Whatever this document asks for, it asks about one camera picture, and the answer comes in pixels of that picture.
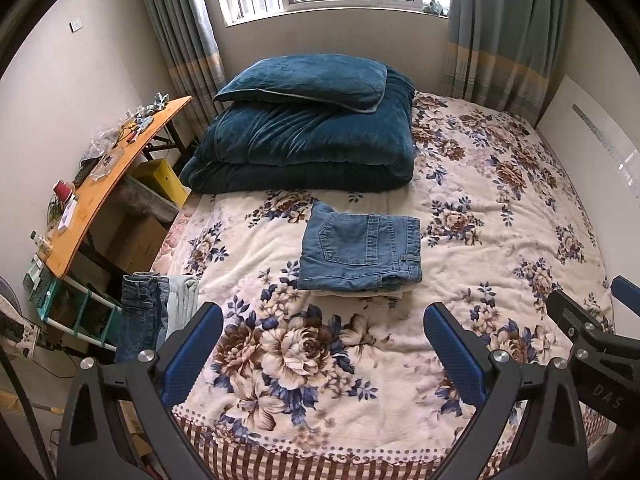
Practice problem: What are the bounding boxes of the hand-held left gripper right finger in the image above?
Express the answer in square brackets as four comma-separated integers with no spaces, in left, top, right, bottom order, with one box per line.
[423,301,588,480]

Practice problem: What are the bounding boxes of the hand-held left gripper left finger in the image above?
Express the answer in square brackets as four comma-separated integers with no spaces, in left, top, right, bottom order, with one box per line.
[57,301,224,480]

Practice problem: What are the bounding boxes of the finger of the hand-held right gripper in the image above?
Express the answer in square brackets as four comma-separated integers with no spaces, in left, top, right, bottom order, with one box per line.
[545,289,616,345]
[609,275,640,312]

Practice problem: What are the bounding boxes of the blue denim pants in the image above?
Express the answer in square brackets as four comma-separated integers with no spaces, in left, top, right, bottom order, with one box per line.
[296,201,423,293]

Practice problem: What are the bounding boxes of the pale blue folded pants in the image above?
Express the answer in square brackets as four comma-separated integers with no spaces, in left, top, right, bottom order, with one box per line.
[165,275,201,338]

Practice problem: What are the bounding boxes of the dark denim folded pants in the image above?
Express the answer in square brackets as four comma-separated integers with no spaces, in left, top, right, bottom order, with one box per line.
[116,272,171,363]

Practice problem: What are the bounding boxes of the white folded pants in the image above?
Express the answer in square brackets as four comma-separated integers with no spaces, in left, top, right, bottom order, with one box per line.
[312,287,406,303]

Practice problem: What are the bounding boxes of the cardboard box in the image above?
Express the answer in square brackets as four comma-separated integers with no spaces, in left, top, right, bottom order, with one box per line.
[102,215,168,276]

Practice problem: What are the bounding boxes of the green storage rack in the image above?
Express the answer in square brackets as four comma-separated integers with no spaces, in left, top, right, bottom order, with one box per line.
[25,255,123,351]

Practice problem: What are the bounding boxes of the floral bed blanket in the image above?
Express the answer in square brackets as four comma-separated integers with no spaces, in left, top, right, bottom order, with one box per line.
[150,90,618,480]

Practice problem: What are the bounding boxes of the yellow box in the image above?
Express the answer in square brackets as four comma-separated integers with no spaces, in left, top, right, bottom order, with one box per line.
[132,158,191,208]

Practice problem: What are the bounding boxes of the white headboard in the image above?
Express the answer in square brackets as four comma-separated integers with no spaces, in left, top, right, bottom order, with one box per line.
[535,75,640,211]

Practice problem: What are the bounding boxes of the orange wooden desk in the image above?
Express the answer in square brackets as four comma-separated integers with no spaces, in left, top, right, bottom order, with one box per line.
[40,96,193,280]

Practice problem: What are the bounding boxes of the teal folded duvet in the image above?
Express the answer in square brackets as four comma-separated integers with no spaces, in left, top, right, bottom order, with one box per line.
[179,67,417,196]

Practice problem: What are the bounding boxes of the blue-grey striped curtain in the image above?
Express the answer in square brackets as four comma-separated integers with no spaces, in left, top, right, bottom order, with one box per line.
[442,0,571,111]
[132,0,226,136]

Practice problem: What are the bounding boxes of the teal velvet pillow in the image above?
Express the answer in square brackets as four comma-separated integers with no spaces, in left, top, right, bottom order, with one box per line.
[212,54,390,113]

